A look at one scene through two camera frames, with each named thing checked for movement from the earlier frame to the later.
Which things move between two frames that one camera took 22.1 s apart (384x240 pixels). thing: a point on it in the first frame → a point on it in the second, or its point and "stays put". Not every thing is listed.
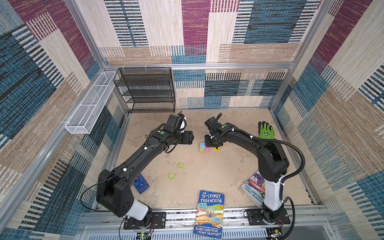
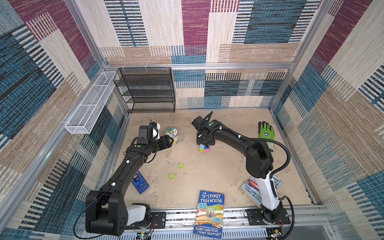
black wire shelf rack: x=148 y=89 stays put
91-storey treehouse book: x=209 y=218 stays put
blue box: x=140 y=184 stays put
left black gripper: x=187 y=138 → x=164 y=142
